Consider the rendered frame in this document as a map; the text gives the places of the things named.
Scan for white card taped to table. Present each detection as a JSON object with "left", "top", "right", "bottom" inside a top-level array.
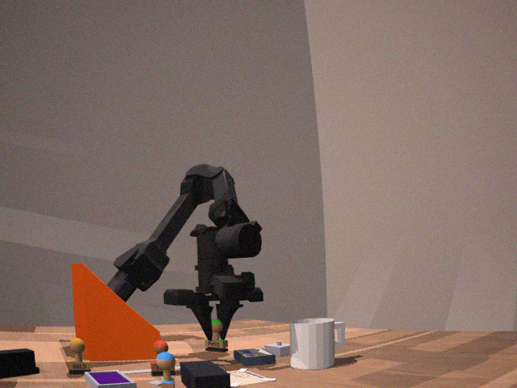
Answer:
[{"left": 227, "top": 369, "right": 276, "bottom": 387}]

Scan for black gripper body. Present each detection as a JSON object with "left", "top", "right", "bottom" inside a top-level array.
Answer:
[{"left": 163, "top": 259, "right": 263, "bottom": 307}]

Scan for wooden hold stamp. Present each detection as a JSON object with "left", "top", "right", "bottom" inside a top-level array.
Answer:
[{"left": 68, "top": 338, "right": 91, "bottom": 375}]

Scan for stamp with green ball handle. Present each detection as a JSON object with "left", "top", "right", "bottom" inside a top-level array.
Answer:
[{"left": 205, "top": 318, "right": 228, "bottom": 352}]

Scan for red-handled rubber stamp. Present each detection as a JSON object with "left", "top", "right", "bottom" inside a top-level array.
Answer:
[{"left": 150, "top": 340, "right": 175, "bottom": 376}]

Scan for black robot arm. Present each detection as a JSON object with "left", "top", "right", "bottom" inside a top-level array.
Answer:
[{"left": 107, "top": 163, "right": 262, "bottom": 302}]

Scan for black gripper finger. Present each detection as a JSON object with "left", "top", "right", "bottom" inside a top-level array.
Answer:
[
  {"left": 186, "top": 306, "right": 214, "bottom": 341},
  {"left": 216, "top": 304, "right": 244, "bottom": 340}
]

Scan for white mug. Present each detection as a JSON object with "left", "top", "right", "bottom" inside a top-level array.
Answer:
[{"left": 289, "top": 318, "right": 346, "bottom": 370}]

